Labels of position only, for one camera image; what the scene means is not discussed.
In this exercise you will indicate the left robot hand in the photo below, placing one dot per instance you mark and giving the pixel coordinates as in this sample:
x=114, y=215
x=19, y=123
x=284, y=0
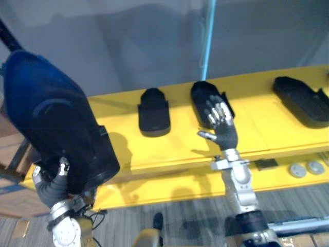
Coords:
x=52, y=190

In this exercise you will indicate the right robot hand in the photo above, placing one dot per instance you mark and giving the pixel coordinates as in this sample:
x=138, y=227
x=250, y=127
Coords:
x=226, y=133

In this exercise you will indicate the black plastic housing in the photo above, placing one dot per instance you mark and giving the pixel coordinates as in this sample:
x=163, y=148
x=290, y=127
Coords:
x=201, y=103
x=300, y=101
x=54, y=123
x=153, y=113

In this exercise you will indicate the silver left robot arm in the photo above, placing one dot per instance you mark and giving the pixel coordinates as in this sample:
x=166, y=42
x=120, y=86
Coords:
x=69, y=223

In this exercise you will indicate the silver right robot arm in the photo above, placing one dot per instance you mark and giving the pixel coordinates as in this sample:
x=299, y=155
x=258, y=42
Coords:
x=244, y=200

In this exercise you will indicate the yellow shelf board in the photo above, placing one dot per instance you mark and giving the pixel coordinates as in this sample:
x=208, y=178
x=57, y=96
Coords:
x=164, y=190
x=257, y=128

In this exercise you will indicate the small black flat plate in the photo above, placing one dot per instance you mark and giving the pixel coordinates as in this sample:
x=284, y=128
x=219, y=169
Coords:
x=266, y=164

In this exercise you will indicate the round grey disc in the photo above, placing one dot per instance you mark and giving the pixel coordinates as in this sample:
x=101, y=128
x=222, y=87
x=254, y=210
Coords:
x=297, y=170
x=316, y=167

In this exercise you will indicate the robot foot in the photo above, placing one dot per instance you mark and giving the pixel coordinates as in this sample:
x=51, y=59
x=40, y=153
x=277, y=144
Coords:
x=158, y=221

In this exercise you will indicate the grey metal bar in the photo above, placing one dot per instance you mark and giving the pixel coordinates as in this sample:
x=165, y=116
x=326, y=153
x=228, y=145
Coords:
x=299, y=225

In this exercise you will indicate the black shelf post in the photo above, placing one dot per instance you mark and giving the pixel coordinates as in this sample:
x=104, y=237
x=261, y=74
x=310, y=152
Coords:
x=9, y=36

